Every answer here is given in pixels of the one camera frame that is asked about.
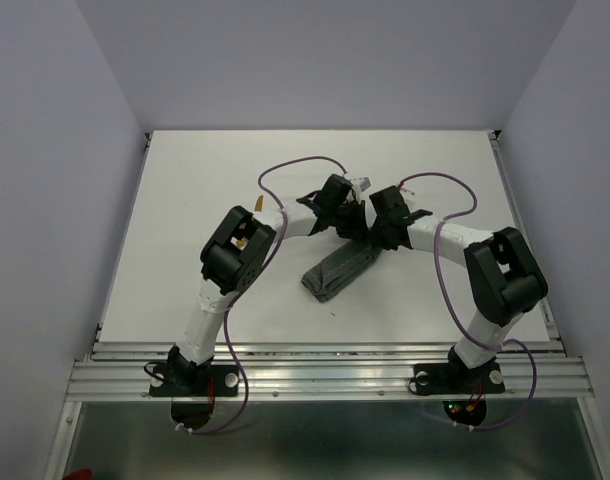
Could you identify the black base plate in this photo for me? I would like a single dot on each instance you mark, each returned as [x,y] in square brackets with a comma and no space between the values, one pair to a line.
[214,381]
[431,379]

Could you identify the red object at corner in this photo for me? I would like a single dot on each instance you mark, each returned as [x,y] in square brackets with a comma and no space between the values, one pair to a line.
[80,474]

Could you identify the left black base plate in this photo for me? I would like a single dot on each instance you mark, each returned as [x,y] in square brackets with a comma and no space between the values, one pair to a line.
[214,381]

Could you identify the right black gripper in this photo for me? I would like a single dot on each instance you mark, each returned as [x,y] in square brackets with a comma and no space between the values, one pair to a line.
[385,244]

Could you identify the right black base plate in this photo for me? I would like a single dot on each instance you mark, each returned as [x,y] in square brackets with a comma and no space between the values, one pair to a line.
[431,379]

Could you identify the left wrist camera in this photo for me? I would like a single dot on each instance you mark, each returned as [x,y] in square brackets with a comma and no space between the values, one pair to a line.
[359,184]

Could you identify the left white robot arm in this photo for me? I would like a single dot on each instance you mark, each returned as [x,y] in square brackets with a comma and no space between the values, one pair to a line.
[228,271]

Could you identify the grey cloth napkin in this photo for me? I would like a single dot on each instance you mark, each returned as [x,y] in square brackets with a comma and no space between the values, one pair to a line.
[339,269]

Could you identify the gold knife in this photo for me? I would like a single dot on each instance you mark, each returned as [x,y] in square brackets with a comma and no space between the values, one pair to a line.
[258,206]

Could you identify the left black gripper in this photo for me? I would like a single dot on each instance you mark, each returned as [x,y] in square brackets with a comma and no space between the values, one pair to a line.
[359,228]

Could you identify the aluminium mounting rail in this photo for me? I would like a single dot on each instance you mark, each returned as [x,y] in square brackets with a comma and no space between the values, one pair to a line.
[327,372]

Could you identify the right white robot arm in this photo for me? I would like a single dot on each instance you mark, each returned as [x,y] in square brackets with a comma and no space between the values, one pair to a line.
[504,277]

